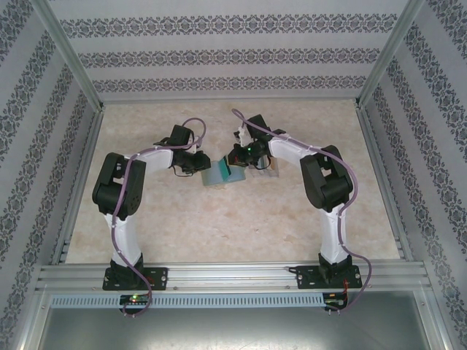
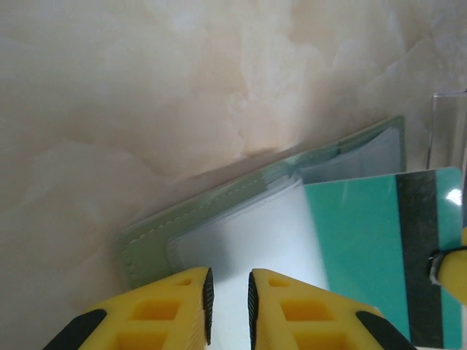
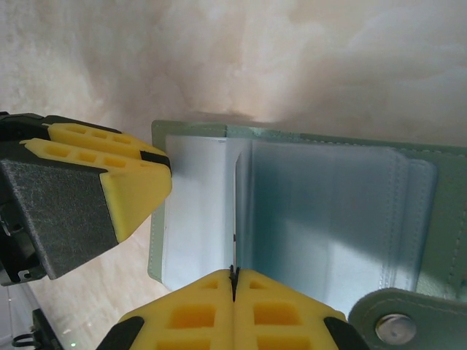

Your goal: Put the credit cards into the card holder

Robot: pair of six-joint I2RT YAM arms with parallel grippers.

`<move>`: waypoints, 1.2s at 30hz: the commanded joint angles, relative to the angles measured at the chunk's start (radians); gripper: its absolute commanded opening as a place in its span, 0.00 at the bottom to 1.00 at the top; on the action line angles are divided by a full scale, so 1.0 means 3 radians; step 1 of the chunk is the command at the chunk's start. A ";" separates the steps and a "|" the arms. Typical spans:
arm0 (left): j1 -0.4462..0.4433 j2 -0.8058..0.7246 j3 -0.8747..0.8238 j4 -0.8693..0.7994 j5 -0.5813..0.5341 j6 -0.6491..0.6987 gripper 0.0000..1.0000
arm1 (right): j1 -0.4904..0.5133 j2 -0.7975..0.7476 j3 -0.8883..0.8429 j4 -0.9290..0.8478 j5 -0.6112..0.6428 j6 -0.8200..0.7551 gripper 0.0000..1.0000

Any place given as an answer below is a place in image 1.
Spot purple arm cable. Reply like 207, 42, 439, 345
231, 108, 374, 315
111, 117, 209, 319

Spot teal plastic lid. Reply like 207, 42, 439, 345
200, 156, 247, 187

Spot clear acrylic card box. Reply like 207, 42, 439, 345
247, 158, 280, 179

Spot thin aluminium frame rail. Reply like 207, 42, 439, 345
100, 95, 360, 105

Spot aluminium frame side rail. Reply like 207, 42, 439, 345
50, 109, 105, 265
355, 105, 415, 263

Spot aluminium frame post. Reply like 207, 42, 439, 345
34, 0, 105, 112
353, 0, 428, 109

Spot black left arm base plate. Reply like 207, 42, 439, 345
103, 267, 169, 292

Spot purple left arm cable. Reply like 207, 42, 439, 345
111, 117, 209, 319

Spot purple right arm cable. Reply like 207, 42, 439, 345
231, 108, 374, 315

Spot teal plastic card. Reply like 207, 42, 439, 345
215, 156, 234, 183

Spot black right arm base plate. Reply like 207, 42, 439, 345
297, 265, 361, 291

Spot wide aluminium mounting rail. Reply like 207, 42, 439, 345
35, 260, 428, 292

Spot slotted grey cable duct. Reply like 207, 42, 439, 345
49, 293, 327, 309

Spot grey metal sheet panel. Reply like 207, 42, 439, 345
21, 291, 453, 350

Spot small circuit board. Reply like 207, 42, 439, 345
119, 293, 151, 306
324, 291, 348, 306

